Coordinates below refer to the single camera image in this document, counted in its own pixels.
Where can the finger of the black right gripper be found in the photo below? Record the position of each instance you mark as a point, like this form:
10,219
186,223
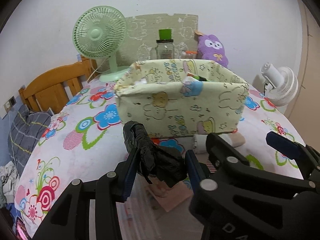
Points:
234,169
306,157

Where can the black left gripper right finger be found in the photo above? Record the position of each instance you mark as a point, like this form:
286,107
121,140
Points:
203,206

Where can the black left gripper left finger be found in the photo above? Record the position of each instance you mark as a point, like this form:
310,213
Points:
69,216

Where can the white cloth bundle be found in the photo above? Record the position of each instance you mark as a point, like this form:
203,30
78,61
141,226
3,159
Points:
234,139

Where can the black plastic bag bundle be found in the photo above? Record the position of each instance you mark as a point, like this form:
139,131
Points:
164,163

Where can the green tissue pack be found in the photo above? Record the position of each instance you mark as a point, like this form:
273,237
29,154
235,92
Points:
190,77

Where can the pink cartoon packet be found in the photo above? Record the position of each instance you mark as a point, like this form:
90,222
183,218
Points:
169,198

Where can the clear plastic zip bag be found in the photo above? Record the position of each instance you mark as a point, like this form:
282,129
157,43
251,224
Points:
142,217

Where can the white standing fan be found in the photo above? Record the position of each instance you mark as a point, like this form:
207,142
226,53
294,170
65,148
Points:
282,84

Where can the yellow cartoon fabric storage box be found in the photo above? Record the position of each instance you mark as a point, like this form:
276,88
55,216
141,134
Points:
153,94

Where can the floral bed sheet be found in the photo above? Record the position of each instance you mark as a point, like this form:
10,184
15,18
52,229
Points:
85,140

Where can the grey plaid pillow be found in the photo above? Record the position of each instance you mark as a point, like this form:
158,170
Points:
25,132

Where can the purple plush toy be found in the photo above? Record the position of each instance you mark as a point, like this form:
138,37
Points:
210,48

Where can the small toothpick jar orange lid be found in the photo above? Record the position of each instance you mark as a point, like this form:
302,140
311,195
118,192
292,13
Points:
188,54

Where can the glass jar with green lid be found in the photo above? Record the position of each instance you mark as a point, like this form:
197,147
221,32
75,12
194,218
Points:
165,48

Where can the wooden bed headboard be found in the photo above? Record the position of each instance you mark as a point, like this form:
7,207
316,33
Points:
48,91

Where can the patterned cardboard sheet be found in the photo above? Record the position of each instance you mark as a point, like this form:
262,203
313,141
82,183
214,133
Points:
142,34

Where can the green desk fan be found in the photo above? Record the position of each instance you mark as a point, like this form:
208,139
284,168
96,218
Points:
98,34

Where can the wall power socket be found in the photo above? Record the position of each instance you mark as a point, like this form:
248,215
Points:
10,103

